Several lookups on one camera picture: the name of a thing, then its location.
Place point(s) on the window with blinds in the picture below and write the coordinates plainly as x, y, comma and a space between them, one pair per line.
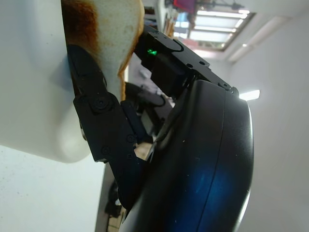
212, 26

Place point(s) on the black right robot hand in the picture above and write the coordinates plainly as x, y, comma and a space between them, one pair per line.
193, 157

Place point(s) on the browned toast slice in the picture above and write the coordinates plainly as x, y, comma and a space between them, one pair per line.
106, 36

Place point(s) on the white two-slot toaster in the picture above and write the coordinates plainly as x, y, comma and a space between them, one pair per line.
29, 72

